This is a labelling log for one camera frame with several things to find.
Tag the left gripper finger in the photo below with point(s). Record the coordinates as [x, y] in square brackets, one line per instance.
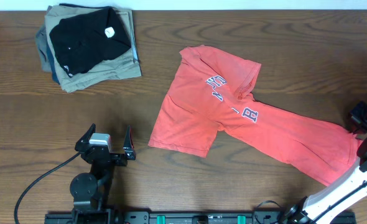
[83, 144]
[128, 146]

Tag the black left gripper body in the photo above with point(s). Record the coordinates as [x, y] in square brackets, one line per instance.
[117, 161]

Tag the red printed t-shirt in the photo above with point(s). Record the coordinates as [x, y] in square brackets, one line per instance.
[212, 92]

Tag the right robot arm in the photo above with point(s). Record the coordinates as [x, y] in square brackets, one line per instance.
[351, 187]

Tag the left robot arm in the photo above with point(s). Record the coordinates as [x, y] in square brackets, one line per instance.
[90, 190]

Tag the khaki folded garment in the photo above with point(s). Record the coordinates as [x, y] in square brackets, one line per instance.
[123, 67]

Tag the black folded shirt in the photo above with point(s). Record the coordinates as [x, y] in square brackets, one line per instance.
[83, 41]

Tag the grey folded garment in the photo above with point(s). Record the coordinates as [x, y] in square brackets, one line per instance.
[41, 44]

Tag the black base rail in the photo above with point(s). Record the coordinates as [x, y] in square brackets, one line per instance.
[167, 218]

